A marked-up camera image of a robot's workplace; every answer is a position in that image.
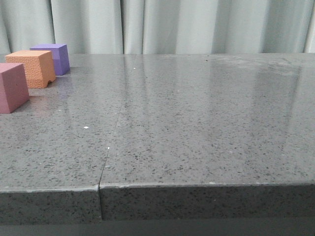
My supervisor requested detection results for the orange foam block with notch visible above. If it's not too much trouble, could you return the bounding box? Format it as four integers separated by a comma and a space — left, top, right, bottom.
5, 50, 56, 89

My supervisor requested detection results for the grey-green curtain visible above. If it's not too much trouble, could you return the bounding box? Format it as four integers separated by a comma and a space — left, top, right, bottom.
0, 0, 315, 54

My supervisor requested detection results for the purple foam cube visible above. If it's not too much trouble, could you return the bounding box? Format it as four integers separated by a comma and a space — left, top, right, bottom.
30, 44, 70, 76

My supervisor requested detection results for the pink foam cube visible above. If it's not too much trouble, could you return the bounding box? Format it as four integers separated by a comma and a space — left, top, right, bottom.
0, 63, 30, 114

